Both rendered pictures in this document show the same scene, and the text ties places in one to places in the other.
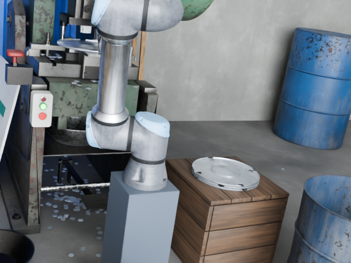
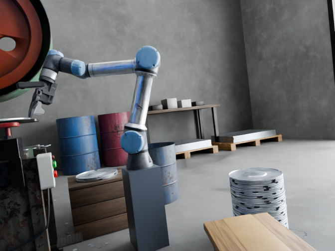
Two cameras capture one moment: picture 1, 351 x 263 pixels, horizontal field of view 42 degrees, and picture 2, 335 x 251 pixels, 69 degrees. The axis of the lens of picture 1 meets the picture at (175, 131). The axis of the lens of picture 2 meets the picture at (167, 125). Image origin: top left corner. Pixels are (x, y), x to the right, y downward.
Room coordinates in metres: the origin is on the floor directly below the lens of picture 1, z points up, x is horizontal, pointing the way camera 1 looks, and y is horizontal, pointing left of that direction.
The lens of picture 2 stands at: (1.10, 1.44, 0.72)
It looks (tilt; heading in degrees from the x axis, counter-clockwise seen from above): 2 degrees down; 276
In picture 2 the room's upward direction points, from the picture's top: 7 degrees counter-clockwise
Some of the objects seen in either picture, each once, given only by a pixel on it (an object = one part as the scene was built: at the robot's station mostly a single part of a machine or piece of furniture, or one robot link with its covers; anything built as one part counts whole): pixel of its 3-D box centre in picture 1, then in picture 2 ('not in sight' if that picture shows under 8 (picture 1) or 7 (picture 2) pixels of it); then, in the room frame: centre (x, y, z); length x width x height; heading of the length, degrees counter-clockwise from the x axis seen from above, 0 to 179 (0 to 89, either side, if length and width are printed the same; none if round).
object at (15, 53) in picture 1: (14, 60); (8, 133); (1.74, 0.65, 0.72); 0.07 x 0.06 x 0.08; 29
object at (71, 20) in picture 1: (84, 23); not in sight; (2.11, 0.48, 0.86); 0.20 x 0.16 x 0.05; 119
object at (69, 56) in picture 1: (82, 54); not in sight; (2.11, 0.48, 0.72); 0.20 x 0.16 x 0.03; 119
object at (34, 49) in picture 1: (45, 44); not in sight; (2.02, 0.62, 0.76); 0.17 x 0.06 x 0.10; 119
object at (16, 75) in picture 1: (18, 87); (13, 163); (1.75, 0.64, 0.62); 0.10 x 0.06 x 0.20; 119
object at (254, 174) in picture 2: not in sight; (254, 174); (0.79, 0.01, 0.33); 0.29 x 0.29 x 0.01
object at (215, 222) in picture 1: (218, 212); (100, 199); (1.82, -0.24, 0.18); 0.40 x 0.38 x 0.35; 29
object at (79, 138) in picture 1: (76, 128); not in sight; (2.10, 0.47, 0.36); 0.34 x 0.34 x 0.10
